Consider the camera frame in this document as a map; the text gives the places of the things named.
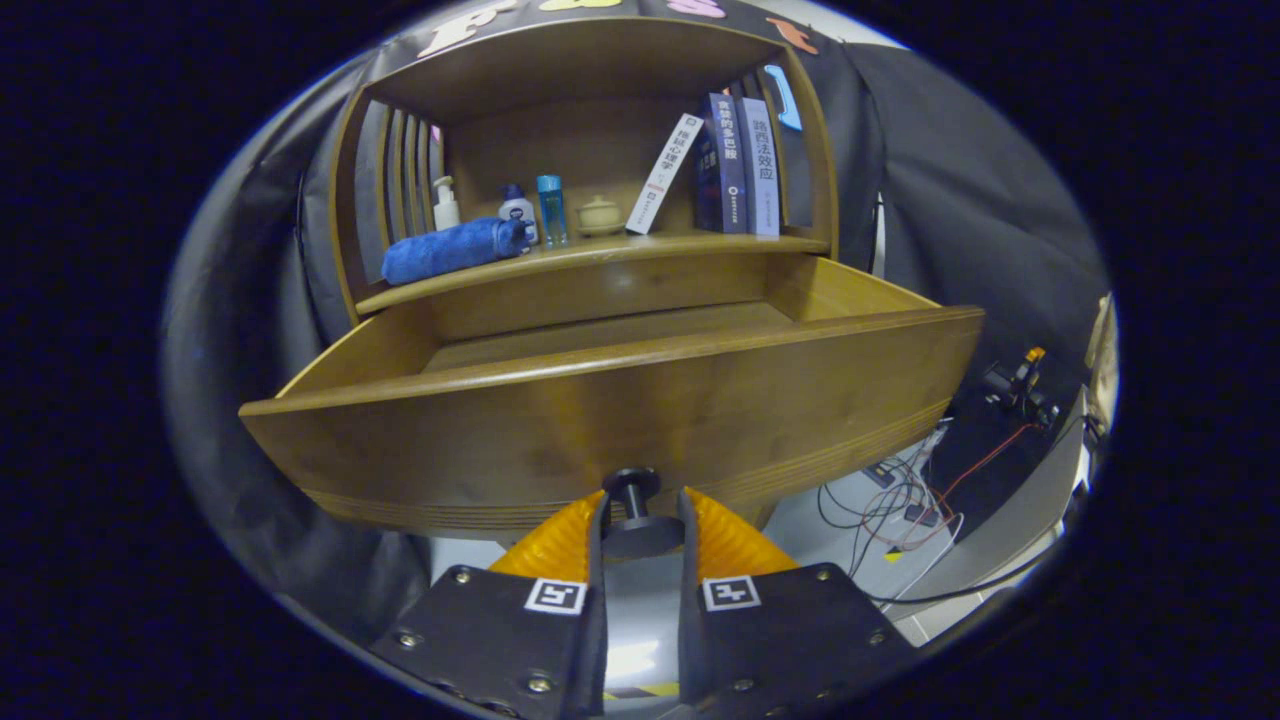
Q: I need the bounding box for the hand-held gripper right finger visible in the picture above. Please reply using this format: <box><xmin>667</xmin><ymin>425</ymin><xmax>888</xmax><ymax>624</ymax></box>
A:
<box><xmin>678</xmin><ymin>486</ymin><xmax>916</xmax><ymax>720</ymax></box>

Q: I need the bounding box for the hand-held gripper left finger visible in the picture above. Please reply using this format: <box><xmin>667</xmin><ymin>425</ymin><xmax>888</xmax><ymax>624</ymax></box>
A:
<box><xmin>368</xmin><ymin>488</ymin><xmax>613</xmax><ymax>720</ymax></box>

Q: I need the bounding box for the black drawer knob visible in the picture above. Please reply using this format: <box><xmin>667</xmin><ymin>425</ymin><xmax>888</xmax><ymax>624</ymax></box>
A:
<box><xmin>600</xmin><ymin>467</ymin><xmax>687</xmax><ymax>559</ymax></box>

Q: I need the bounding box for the wooden drawer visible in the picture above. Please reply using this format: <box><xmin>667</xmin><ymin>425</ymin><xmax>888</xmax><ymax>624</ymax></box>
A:
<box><xmin>238</xmin><ymin>253</ymin><xmax>986</xmax><ymax>546</ymax></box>

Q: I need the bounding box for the wooden countertop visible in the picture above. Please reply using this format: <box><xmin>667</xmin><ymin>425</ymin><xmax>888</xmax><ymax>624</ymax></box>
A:
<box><xmin>355</xmin><ymin>232</ymin><xmax>831</xmax><ymax>316</ymax></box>

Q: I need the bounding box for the wooden cabinet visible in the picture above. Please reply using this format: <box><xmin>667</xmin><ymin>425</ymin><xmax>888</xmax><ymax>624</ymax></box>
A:
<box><xmin>328</xmin><ymin>15</ymin><xmax>841</xmax><ymax>326</ymax></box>

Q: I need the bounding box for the grey board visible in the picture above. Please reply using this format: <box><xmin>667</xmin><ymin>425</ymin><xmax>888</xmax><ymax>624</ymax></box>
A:
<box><xmin>890</xmin><ymin>390</ymin><xmax>1093</xmax><ymax>623</ymax></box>

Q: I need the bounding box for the orange and black clamp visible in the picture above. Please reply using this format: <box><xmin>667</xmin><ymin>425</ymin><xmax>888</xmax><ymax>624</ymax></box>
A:
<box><xmin>980</xmin><ymin>347</ymin><xmax>1061</xmax><ymax>426</ymax></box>

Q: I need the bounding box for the blue folded towel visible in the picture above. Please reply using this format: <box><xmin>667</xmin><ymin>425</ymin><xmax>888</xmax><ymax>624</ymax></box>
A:
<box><xmin>381</xmin><ymin>217</ymin><xmax>531</xmax><ymax>287</ymax></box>

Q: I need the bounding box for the beige lidded teacup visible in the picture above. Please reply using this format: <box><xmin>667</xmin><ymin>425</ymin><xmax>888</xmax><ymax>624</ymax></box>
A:
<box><xmin>577</xmin><ymin>195</ymin><xmax>625</xmax><ymax>238</ymax></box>

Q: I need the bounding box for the clear blue bottle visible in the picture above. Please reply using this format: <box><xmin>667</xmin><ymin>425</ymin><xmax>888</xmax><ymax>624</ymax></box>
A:
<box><xmin>536</xmin><ymin>175</ymin><xmax>569</xmax><ymax>249</ymax></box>

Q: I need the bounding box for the white bottle with blue cap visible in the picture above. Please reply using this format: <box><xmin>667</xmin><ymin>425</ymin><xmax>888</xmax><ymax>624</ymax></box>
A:
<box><xmin>498</xmin><ymin>184</ymin><xmax>539</xmax><ymax>247</ymax></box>

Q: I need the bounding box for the light stand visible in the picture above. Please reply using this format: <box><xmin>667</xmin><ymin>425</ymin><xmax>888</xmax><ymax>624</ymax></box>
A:
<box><xmin>868</xmin><ymin>192</ymin><xmax>891</xmax><ymax>281</ymax></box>

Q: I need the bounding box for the white book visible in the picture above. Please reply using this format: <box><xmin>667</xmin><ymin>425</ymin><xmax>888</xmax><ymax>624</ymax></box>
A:
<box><xmin>626</xmin><ymin>113</ymin><xmax>704</xmax><ymax>236</ymax></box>

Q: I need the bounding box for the pale purple book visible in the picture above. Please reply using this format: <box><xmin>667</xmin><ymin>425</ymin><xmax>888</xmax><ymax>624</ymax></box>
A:
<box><xmin>737</xmin><ymin>96</ymin><xmax>782</xmax><ymax>239</ymax></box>

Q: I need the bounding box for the dark blue book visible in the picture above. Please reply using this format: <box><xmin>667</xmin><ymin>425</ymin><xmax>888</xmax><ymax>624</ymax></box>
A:
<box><xmin>695</xmin><ymin>92</ymin><xmax>748</xmax><ymax>235</ymax></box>

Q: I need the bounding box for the beige bag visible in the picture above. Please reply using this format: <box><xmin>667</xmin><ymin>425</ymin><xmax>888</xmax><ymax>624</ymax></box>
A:
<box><xmin>1085</xmin><ymin>295</ymin><xmax>1119</xmax><ymax>431</ymax></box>

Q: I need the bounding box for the black cable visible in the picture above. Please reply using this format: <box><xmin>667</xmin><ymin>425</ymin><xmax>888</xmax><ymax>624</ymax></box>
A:
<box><xmin>862</xmin><ymin>540</ymin><xmax>1063</xmax><ymax>608</ymax></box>

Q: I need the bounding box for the red cable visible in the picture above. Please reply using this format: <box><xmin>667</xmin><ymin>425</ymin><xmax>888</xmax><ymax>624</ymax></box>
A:
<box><xmin>900</xmin><ymin>423</ymin><xmax>1037</xmax><ymax>553</ymax></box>

